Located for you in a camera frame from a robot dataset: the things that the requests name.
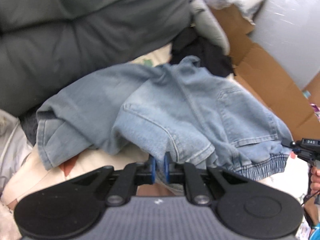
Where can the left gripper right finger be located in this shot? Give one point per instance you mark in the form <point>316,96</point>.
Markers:
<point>244,206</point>

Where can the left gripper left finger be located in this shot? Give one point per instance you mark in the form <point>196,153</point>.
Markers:
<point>68,209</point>

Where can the light blue denim jeans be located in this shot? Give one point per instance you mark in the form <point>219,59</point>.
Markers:
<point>160,109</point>

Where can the person's right hand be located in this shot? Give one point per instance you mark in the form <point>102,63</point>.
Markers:
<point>314,183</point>

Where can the cream bear print bedsheet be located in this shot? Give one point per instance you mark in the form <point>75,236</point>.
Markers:
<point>82,159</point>

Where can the brown cardboard sheet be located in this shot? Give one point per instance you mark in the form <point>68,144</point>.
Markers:
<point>263,76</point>

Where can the grey wrapped mattress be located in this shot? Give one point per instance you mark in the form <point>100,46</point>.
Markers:
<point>289,31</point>

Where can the black garment pile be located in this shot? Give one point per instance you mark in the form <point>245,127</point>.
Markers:
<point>190,43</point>

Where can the dark grey duvet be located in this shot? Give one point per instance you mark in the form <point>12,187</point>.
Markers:
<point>48,44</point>

